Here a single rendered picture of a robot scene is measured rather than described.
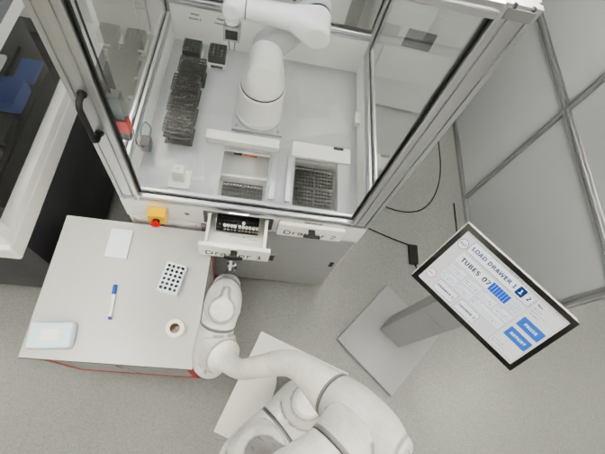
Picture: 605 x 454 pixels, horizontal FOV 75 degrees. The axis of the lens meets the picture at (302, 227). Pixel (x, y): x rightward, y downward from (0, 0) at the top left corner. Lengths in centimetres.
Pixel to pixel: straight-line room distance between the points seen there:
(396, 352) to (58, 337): 181
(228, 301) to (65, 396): 158
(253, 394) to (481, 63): 127
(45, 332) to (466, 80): 160
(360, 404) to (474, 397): 208
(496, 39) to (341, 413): 81
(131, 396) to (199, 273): 96
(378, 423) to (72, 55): 103
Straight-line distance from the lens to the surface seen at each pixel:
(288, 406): 133
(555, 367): 324
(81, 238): 188
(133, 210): 179
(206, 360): 119
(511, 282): 167
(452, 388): 278
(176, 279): 170
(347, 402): 81
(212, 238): 171
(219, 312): 111
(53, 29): 110
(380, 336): 258
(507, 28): 98
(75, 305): 179
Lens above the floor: 241
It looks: 63 degrees down
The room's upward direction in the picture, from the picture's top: 24 degrees clockwise
